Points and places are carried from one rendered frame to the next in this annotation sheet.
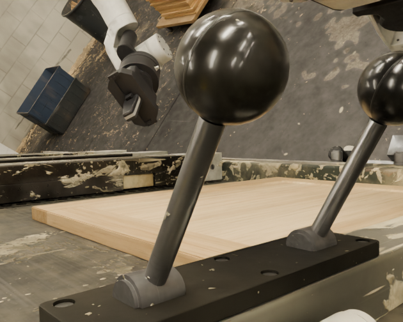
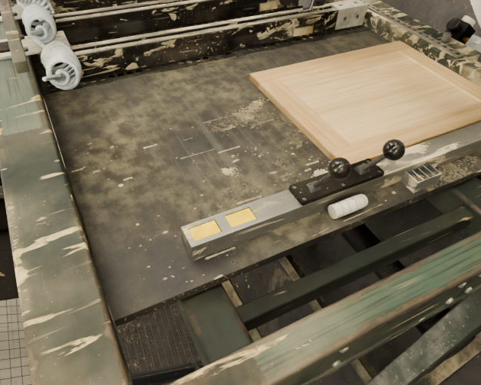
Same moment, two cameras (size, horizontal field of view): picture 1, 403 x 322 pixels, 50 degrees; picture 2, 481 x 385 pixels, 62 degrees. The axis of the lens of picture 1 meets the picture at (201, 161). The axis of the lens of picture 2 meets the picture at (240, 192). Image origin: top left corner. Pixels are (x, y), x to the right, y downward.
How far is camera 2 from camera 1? 0.60 m
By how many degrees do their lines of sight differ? 43
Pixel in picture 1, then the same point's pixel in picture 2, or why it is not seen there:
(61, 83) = not seen: outside the picture
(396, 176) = (470, 73)
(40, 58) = not seen: outside the picture
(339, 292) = (363, 186)
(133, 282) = (310, 187)
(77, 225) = (276, 101)
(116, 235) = (295, 120)
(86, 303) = (298, 188)
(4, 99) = not seen: outside the picture
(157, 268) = (316, 186)
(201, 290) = (324, 189)
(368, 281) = (376, 182)
